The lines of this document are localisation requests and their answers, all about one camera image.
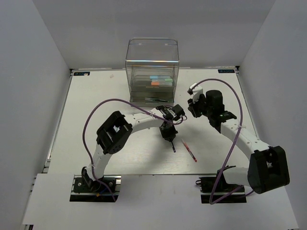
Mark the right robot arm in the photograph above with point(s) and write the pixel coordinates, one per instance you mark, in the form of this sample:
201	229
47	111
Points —
267	168

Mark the green gel pen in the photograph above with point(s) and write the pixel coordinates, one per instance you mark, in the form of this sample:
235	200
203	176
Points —
156	100

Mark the table label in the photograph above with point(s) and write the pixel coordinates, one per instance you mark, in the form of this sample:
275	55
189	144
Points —
81	73
226	70

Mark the orange cap highlighter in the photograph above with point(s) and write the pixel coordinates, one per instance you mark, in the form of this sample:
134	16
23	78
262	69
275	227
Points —
161	83

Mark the left table label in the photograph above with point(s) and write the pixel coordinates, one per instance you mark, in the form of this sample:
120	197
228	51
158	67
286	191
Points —
81	73

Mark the right table label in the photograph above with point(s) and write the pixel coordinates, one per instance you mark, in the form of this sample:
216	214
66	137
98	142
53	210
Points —
226	70

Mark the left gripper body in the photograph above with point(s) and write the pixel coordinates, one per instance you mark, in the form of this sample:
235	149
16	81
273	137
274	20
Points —
171	129

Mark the clear plastic drawer organizer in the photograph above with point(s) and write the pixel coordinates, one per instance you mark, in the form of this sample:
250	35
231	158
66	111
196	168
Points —
151	56

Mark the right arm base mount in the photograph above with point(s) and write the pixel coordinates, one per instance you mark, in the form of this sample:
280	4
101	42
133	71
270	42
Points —
206	183

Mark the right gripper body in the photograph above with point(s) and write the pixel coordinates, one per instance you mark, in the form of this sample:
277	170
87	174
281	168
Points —
207	110

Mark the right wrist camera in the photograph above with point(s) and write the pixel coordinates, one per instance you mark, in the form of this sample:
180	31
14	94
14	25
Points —
195	90

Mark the red gel pen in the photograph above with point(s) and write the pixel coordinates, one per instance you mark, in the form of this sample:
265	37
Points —
189	151

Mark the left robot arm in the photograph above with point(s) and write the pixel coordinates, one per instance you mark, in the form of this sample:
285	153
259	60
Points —
113	134

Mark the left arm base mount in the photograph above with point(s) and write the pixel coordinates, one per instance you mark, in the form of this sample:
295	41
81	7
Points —
80	192

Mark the blue cap highlighter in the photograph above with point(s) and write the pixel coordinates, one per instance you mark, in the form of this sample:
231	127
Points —
154	77

